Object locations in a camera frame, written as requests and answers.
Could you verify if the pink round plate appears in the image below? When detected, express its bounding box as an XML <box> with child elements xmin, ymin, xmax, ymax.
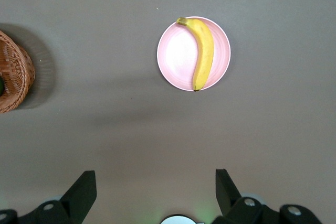
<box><xmin>156</xmin><ymin>16</ymin><xmax>232</xmax><ymax>92</ymax></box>

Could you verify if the yellow banana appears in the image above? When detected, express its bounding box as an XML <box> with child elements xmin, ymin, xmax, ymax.
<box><xmin>175</xmin><ymin>17</ymin><xmax>215</xmax><ymax>92</ymax></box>

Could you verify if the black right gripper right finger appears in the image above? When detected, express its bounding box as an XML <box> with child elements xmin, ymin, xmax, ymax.
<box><xmin>214</xmin><ymin>168</ymin><xmax>322</xmax><ymax>224</ymax></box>

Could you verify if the brown woven wicker basket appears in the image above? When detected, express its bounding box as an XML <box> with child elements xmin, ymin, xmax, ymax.
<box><xmin>0</xmin><ymin>29</ymin><xmax>36</xmax><ymax>114</ymax></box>

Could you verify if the brown table cover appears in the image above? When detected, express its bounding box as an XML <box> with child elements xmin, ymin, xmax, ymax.
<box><xmin>0</xmin><ymin>0</ymin><xmax>336</xmax><ymax>224</ymax></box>

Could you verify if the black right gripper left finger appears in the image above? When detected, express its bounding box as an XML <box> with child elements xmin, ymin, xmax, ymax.
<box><xmin>0</xmin><ymin>170</ymin><xmax>97</xmax><ymax>224</ymax></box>

